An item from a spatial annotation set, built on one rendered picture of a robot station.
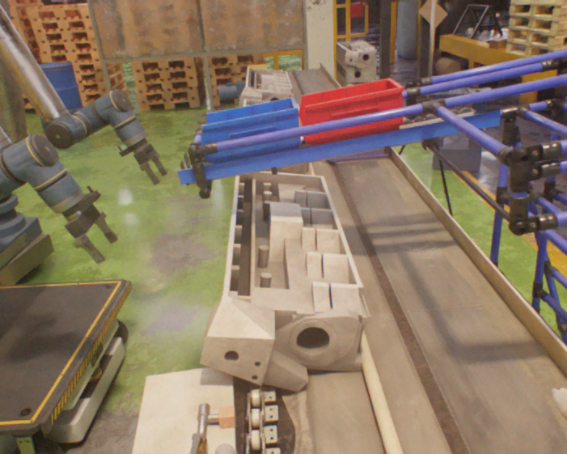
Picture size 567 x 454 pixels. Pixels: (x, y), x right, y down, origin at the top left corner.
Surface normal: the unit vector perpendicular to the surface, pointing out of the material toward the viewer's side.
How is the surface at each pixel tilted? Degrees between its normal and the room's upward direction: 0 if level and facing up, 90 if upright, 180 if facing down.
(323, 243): 31
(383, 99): 92
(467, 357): 0
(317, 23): 90
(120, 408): 0
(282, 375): 90
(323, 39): 90
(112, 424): 0
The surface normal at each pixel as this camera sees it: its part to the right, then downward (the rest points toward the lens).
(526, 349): -0.10, -0.91
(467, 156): -0.39, 0.41
